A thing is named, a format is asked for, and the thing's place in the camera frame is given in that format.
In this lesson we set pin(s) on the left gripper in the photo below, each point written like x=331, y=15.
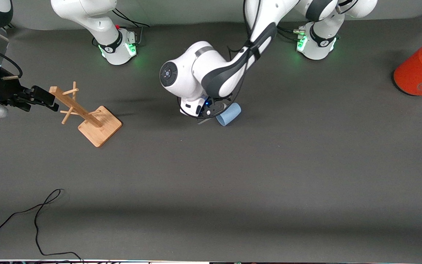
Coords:
x=209, y=102

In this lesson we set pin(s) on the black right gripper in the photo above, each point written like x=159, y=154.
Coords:
x=6, y=90

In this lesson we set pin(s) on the light blue plastic cup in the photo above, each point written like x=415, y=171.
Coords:
x=229, y=114

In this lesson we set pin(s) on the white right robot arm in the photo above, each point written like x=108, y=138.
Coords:
x=112, y=44

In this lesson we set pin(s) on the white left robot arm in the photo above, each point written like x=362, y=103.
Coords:
x=181, y=73

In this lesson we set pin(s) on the wooden cup rack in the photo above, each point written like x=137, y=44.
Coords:
x=99, y=128

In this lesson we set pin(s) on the orange cylindrical can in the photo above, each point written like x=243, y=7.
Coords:
x=418, y=71

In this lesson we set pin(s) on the aluminium frame profile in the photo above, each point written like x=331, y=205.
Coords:
x=8, y=26

